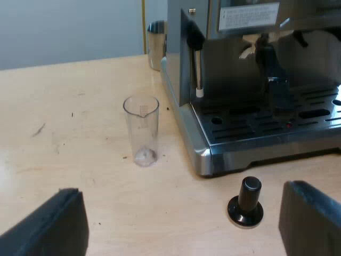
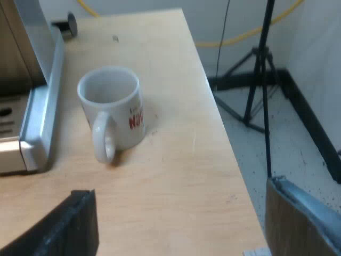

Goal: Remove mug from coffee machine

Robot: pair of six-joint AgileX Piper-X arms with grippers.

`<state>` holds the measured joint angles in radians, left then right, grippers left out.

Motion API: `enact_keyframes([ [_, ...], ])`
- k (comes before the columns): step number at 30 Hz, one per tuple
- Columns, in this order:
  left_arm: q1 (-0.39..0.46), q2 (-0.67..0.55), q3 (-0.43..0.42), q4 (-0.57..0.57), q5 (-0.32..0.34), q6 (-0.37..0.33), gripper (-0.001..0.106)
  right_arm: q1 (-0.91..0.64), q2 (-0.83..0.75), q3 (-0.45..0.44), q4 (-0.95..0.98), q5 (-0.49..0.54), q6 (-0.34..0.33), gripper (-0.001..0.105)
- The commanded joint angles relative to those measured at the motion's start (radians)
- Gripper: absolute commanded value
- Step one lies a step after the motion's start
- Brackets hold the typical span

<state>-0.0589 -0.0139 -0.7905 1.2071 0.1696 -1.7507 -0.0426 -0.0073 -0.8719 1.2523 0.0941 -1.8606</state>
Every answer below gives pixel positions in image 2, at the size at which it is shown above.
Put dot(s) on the black tripod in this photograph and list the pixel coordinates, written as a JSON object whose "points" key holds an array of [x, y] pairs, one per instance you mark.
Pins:
{"points": [[263, 66]]}

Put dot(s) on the white mug with red print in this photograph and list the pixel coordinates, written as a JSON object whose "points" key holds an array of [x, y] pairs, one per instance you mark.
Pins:
{"points": [[112, 106]]}

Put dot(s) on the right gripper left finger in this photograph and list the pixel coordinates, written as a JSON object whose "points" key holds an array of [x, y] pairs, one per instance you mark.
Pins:
{"points": [[61, 229]]}

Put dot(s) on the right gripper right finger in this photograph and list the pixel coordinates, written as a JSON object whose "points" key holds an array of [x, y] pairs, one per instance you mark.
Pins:
{"points": [[293, 229]]}

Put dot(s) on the dark round disc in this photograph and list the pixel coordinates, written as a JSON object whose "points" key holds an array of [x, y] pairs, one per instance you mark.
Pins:
{"points": [[72, 24]]}

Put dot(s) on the steel espresso machine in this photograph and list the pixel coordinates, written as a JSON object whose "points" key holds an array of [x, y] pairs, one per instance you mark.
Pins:
{"points": [[16, 53]]}

